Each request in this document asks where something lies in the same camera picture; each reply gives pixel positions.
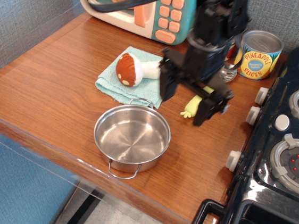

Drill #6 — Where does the small steel pan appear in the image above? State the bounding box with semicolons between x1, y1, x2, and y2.
93;98;171;180

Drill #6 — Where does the plush brown mushroom toy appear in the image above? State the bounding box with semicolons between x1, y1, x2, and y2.
115;53;161;87

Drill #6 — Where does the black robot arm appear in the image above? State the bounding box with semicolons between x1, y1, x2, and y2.
160;0;249;126

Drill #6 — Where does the white stove knob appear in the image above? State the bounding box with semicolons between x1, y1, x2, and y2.
245;106;261;126
254;87;269;105
225;151;242;172

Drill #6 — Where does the black toy stove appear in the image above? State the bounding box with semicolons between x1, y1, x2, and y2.
192;47;299;224

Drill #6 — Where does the pineapple slices can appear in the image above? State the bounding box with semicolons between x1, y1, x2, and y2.
235;30;284;80

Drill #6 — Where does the white stove knob middle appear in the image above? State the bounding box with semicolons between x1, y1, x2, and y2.
245;106;261;126

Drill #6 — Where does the white stove knob upper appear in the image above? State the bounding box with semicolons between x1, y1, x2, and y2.
254;87;269;105

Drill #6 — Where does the white stove knob lower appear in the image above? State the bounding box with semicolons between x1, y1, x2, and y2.
225;151;242;172

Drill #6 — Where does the yellow handled metal spoon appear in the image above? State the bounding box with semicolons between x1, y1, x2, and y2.
180;64;237;119

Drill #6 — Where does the light blue rag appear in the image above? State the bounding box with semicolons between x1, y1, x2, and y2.
95;57;162;109

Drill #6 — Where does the teal toy microwave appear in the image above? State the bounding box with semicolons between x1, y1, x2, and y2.
80;0;201;45

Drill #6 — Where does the tomato sauce can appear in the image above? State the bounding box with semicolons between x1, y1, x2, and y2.
225;39;236;61

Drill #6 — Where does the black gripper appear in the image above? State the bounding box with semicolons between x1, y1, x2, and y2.
159;42;234;126

